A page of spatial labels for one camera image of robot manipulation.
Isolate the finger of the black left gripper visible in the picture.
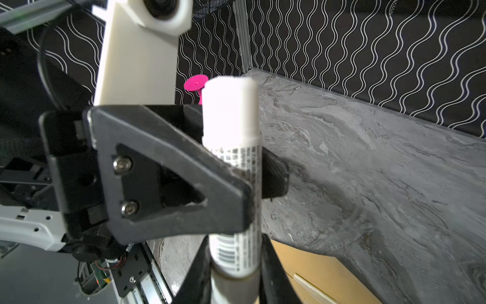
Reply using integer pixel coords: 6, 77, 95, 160
182, 105, 289, 199
83, 105, 254, 244

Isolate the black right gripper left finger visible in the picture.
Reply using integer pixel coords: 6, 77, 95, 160
172, 236, 211, 304

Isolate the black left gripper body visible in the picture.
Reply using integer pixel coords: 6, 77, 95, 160
39, 111, 125, 262

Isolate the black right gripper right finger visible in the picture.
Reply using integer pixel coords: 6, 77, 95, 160
259, 234, 301, 304

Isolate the brown manila envelope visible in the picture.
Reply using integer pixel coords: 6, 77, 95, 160
272, 240, 380, 303

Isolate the white glue stick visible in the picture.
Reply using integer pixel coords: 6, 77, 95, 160
202, 76, 263, 303

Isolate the magenta plastic goblet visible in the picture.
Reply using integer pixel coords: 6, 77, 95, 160
184, 74, 209, 105

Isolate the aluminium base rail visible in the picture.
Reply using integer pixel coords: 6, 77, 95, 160
111, 243, 173, 304

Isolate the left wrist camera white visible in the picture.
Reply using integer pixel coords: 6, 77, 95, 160
94, 1, 193, 106

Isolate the aluminium corner post left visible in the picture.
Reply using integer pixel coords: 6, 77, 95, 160
232, 0, 253, 73

